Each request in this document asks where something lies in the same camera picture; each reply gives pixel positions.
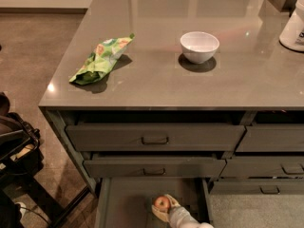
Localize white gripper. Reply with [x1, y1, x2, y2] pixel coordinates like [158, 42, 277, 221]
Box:
[152, 194, 200, 228]

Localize red apple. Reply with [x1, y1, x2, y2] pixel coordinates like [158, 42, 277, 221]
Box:
[154, 196, 170, 212]

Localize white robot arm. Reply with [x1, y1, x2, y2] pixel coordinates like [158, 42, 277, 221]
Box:
[151, 194, 214, 228]

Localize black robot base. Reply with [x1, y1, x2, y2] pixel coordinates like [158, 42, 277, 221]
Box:
[0, 92, 64, 228]

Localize bottom left open drawer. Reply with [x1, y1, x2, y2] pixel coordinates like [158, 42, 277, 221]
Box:
[94, 177, 214, 228]

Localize bottom right grey drawer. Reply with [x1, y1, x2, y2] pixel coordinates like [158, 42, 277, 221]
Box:
[210, 179, 304, 195]

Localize grey drawer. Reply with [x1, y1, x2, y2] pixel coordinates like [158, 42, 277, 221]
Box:
[66, 123, 245, 151]
[84, 154, 226, 178]
[221, 156, 304, 178]
[210, 179, 304, 195]
[237, 124, 304, 152]

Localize middle right grey drawer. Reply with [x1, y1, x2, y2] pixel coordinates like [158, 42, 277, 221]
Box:
[221, 156, 304, 178]

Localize middle left grey drawer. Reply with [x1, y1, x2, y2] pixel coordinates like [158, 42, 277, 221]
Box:
[84, 154, 226, 178]

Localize top left grey drawer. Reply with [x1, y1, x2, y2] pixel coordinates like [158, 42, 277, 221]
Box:
[66, 123, 245, 151]

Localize top right grey drawer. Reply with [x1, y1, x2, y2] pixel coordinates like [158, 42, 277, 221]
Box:
[237, 124, 304, 152]

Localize grey counter cabinet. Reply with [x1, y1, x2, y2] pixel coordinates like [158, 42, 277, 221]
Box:
[39, 0, 304, 190]

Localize green chip bag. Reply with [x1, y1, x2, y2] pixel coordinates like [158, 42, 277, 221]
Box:
[69, 33, 135, 86]

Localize white bowl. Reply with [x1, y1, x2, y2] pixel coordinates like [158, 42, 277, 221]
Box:
[180, 31, 219, 64]

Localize white wipes canister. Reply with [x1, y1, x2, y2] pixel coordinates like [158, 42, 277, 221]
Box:
[279, 0, 304, 52]

